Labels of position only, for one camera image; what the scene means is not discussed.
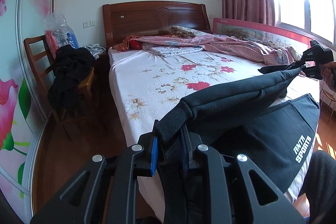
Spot black red white sport pants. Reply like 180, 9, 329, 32
153, 69, 319, 223

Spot person's right hand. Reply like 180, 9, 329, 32
321, 61, 336, 92

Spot bed with white floral sheet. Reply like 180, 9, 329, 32
107, 29, 322, 222

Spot pink patterned quilt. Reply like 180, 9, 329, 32
112, 26, 302, 66

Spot red pillow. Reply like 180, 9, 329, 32
129, 39, 142, 50

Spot grey patterned cloth on nightstand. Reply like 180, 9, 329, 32
84, 44, 106, 59

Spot black clothes on chair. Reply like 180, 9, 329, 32
47, 44, 96, 119

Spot brown wooden headboard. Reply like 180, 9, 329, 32
102, 1, 211, 48

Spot wooden chair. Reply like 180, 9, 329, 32
23, 35, 95, 138

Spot plastic bag with items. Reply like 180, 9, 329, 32
45, 12, 79, 50

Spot floral sliding wardrobe door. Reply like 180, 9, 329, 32
1, 0, 53, 223

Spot pink bed guard rail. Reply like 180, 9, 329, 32
213, 18, 313, 53

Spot white wall outlet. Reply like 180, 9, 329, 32
83, 20, 95, 28

